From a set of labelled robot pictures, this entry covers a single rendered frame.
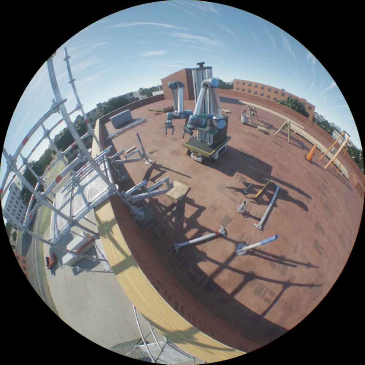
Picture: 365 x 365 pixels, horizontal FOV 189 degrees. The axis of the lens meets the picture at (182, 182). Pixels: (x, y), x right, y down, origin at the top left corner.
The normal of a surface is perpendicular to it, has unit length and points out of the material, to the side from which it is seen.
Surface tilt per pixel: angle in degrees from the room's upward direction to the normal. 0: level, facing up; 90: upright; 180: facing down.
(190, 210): 0
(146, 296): 0
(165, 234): 0
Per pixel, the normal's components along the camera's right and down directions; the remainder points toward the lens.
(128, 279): -0.11, -0.63
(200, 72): -0.68, 0.61
